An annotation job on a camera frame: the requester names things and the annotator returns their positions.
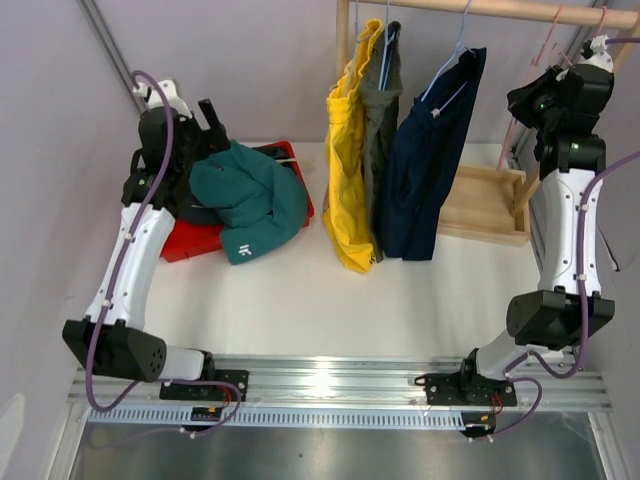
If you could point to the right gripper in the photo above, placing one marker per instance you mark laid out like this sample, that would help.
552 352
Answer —
519 100

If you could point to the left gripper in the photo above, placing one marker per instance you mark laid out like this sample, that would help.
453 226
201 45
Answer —
212 141

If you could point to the pink hanger of teal shorts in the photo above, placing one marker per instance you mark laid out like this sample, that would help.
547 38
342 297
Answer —
532 69

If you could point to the dark grey shorts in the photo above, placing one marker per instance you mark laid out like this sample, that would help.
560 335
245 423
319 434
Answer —
196 214

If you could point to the teal green shorts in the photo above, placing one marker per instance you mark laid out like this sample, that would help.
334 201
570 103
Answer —
261 203

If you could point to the navy blue shorts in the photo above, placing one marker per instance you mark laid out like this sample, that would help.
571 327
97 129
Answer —
417 180

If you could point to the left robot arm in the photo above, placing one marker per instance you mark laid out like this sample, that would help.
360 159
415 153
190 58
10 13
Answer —
110 339

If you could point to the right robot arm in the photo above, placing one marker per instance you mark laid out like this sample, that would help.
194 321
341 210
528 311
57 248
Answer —
567 308

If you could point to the blue hanger of navy shorts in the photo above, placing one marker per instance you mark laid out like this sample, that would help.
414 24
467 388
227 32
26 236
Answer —
452 89

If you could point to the olive green shorts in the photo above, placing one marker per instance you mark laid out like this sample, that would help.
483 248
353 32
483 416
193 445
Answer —
381 120

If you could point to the blue hanger of olive shorts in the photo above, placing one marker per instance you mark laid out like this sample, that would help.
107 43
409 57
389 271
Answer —
391 33

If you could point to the blue hanger of yellow shorts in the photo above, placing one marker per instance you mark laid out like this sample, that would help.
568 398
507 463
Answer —
357 35

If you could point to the yellow shorts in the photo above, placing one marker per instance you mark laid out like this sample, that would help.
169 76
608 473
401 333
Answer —
344 214

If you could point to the wooden clothes rack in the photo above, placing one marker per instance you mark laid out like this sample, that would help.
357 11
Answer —
492 205

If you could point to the red plastic bin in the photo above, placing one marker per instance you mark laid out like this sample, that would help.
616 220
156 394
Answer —
186 240

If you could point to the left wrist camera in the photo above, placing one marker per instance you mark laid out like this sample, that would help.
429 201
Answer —
151 98

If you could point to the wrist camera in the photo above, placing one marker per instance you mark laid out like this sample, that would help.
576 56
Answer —
151 98
594 52

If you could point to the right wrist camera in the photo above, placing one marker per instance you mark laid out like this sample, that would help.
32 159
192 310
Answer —
594 52

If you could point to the aluminium rail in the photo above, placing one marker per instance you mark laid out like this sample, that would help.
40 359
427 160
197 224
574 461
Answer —
387 383

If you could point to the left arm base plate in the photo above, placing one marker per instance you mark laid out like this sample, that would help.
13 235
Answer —
219 392

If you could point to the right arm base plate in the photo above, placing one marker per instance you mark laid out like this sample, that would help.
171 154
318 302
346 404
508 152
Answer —
456 389

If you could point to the slotted cable duct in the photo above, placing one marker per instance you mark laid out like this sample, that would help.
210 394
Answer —
412 419

